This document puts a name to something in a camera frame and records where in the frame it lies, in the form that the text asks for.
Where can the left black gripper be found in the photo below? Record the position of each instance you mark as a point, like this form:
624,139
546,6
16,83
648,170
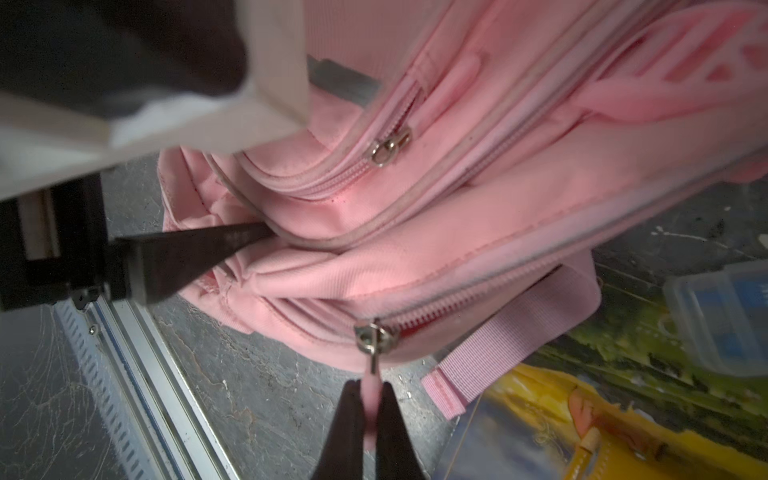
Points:
53,249

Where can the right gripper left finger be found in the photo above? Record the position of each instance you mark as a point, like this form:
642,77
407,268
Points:
341,457

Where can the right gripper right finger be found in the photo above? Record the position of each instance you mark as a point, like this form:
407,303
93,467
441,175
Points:
396,458

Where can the Animal Farm book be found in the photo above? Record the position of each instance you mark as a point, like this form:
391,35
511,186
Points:
615,398

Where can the pink school backpack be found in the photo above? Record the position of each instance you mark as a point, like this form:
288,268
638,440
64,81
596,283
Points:
457,193

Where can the clear plastic compass box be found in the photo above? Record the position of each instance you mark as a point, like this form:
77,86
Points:
721,318

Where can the aluminium mounting rail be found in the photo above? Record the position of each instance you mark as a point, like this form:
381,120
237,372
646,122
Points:
157,426

